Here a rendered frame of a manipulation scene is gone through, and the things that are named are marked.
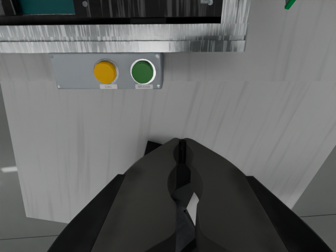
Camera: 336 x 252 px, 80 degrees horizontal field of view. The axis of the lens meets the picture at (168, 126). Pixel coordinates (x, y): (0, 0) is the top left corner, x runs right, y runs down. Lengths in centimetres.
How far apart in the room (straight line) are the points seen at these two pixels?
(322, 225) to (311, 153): 198
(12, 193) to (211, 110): 219
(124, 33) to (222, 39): 17
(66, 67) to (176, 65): 23
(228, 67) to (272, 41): 11
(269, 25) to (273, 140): 29
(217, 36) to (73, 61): 27
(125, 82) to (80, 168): 37
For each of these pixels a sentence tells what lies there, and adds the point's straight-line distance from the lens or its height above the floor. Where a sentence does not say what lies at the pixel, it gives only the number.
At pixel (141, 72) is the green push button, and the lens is 39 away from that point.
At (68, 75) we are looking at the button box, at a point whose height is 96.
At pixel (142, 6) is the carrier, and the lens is 38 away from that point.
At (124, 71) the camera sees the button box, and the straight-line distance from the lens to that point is 40.
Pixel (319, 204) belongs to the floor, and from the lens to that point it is 240.
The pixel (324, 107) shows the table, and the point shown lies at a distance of 64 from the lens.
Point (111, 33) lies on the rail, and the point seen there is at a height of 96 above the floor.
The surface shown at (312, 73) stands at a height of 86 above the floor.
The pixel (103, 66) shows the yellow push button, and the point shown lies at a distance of 40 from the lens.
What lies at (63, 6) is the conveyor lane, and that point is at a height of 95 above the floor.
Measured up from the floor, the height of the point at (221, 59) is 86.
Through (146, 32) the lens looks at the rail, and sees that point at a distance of 39.
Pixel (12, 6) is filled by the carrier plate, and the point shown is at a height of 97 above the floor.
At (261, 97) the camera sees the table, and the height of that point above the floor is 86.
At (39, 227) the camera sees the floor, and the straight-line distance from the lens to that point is 272.
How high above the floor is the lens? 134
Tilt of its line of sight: 63 degrees down
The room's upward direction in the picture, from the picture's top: 176 degrees counter-clockwise
